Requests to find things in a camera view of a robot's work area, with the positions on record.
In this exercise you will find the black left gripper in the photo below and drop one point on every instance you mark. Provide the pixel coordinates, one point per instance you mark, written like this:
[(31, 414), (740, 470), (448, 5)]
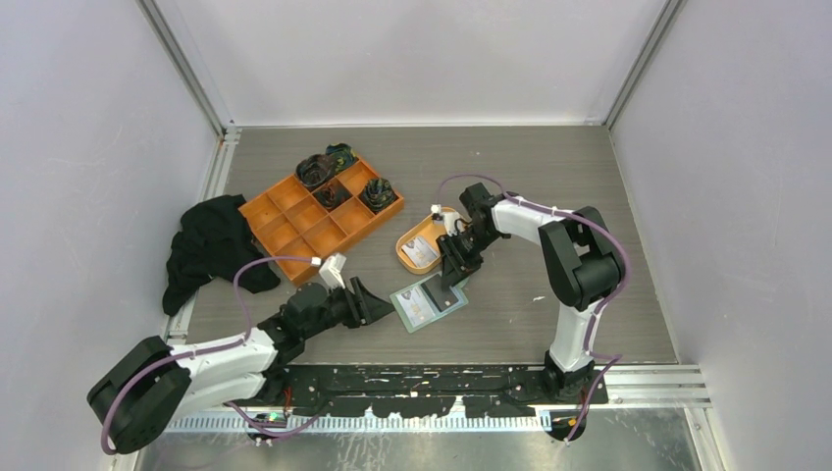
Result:
[(363, 306)]

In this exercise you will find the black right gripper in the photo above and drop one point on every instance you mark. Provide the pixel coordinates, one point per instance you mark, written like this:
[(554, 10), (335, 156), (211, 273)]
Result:
[(454, 266)]

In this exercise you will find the black VIP card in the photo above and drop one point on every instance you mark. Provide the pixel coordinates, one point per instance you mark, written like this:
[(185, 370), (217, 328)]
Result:
[(442, 298)]

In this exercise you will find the silver VIP diamond card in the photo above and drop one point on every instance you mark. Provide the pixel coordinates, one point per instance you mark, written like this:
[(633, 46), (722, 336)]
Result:
[(420, 253)]

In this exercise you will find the green card holder wallet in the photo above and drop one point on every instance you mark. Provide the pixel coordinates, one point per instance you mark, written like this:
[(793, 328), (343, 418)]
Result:
[(457, 288)]

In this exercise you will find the white printed card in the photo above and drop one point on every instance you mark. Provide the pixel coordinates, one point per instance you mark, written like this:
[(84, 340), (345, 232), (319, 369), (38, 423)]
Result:
[(416, 307)]

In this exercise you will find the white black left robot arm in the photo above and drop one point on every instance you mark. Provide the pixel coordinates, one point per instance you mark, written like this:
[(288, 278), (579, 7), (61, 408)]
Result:
[(156, 383)]

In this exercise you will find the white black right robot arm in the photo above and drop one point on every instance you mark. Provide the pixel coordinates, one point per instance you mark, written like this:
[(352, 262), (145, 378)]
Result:
[(585, 266)]

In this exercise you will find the yellow oval tray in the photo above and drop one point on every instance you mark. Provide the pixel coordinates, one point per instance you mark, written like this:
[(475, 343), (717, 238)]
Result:
[(431, 233)]

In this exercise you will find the green patterned rolled sock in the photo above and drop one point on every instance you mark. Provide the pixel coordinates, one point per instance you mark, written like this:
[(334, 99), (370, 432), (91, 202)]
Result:
[(377, 195)]

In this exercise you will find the orange wooden divider box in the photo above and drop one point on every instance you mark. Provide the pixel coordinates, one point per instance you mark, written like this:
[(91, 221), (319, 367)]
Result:
[(288, 221)]

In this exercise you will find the dark rolled sock centre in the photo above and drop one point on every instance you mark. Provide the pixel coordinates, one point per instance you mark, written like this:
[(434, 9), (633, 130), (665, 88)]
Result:
[(332, 195)]

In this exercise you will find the dark rolled sock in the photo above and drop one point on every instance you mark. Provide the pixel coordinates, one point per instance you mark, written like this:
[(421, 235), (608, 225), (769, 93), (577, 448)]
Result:
[(332, 195), (315, 171), (342, 156)]

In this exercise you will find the dark rolled sock left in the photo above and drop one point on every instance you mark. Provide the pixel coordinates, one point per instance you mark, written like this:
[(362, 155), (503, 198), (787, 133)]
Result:
[(315, 171)]

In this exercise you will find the dark rolled sock top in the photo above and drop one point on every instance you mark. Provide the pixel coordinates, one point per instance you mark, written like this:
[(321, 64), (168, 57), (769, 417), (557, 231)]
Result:
[(342, 156)]

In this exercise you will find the black cloth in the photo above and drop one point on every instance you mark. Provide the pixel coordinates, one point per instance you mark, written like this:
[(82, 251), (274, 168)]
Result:
[(214, 241)]

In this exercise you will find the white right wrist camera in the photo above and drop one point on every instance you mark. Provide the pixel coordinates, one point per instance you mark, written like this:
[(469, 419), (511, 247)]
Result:
[(451, 220)]

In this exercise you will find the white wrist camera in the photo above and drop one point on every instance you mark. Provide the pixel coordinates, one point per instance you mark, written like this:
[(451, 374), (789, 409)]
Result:
[(451, 220), (329, 269)]

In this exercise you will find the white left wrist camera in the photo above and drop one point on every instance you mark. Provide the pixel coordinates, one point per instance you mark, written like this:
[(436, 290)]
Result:
[(329, 269)]

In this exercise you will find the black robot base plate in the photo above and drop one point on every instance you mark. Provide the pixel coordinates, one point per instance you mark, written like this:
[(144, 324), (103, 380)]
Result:
[(417, 391)]

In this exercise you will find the aluminium frame rail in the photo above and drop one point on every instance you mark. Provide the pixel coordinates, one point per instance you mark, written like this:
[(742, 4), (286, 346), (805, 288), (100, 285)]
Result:
[(631, 387)]

